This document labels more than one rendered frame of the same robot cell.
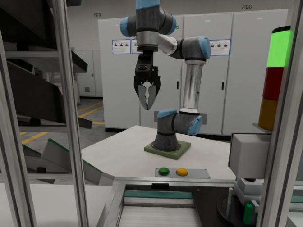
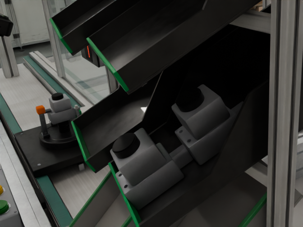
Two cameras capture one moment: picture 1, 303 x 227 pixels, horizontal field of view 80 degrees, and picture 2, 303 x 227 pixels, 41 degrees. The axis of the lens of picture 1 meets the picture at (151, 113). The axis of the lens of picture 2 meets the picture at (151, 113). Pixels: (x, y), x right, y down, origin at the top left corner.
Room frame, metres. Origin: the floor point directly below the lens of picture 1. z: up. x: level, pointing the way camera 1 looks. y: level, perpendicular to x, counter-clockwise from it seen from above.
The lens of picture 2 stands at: (0.66, 0.74, 1.48)
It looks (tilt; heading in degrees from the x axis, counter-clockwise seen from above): 25 degrees down; 242
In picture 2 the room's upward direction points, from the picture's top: 7 degrees counter-clockwise
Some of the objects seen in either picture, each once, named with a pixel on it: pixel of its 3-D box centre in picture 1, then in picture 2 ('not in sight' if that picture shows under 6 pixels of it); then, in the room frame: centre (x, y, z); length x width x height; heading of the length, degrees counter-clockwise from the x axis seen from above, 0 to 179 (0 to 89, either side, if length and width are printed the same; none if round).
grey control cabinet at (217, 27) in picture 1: (202, 80); not in sight; (3.57, -0.99, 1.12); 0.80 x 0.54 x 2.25; 79
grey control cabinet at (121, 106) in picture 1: (124, 79); not in sight; (3.88, 0.58, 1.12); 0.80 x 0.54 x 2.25; 79
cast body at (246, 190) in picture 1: (249, 188); (63, 105); (0.40, -0.25, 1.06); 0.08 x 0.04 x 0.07; 177
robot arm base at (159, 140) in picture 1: (166, 137); not in sight; (1.07, -0.09, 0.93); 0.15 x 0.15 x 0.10
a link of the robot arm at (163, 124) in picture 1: (167, 120); not in sight; (1.06, -0.10, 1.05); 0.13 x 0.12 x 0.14; 58
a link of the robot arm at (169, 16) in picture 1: (158, 22); not in sight; (0.73, -0.03, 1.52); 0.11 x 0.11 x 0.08; 58
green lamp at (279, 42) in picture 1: (288, 50); not in sight; (0.29, -0.21, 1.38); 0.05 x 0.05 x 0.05
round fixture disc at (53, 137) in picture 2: (243, 212); (65, 133); (0.41, -0.25, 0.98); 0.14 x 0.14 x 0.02
